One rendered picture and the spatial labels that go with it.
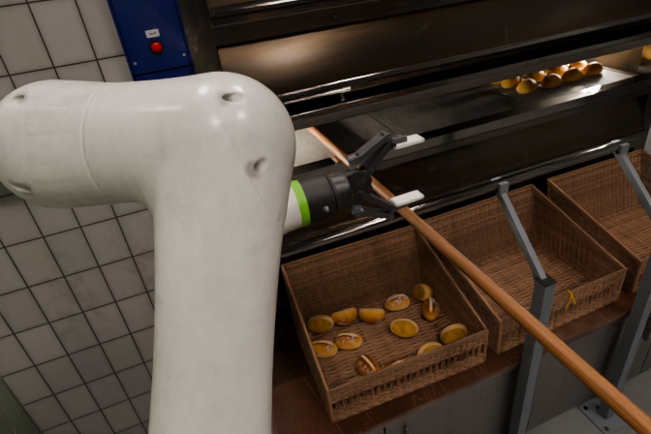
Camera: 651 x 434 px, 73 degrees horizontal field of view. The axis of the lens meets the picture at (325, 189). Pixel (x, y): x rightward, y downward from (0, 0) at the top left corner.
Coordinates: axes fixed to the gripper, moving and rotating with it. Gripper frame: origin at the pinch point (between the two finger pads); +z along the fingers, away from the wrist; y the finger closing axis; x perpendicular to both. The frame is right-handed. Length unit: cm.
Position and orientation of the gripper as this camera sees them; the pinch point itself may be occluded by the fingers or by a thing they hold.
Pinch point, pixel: (416, 168)
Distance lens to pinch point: 95.9
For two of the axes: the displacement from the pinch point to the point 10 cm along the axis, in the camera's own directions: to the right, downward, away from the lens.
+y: 1.1, 8.6, 5.0
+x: 3.7, 4.3, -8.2
